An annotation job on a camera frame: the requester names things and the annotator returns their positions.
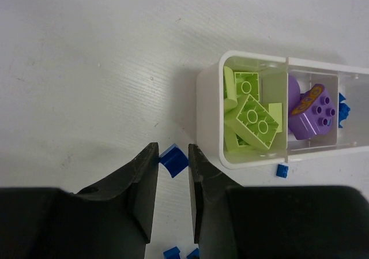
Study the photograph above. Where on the purple patterned lego brick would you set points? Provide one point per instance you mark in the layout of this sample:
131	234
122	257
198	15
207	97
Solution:
313	115

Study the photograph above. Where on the white three-compartment tray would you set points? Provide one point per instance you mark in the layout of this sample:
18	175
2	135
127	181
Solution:
273	72

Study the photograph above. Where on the small blue lego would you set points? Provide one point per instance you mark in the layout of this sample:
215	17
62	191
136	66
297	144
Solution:
194	254
172	253
282	171

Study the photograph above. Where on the small blue lego far right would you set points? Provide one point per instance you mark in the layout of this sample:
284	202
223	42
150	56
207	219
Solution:
282	171

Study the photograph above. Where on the blue legos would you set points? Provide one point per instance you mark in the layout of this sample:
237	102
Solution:
343	110

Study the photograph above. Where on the blue arch lego piece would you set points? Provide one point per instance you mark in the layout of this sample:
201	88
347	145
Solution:
174	160

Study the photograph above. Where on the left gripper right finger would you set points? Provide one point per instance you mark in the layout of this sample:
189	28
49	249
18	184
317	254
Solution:
234	221

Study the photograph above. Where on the green lego brick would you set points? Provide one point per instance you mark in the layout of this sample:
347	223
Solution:
248	123

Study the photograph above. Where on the purple curved lego brick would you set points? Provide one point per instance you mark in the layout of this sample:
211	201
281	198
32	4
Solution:
293	93

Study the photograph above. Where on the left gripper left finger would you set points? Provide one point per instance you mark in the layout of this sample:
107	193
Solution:
111	218

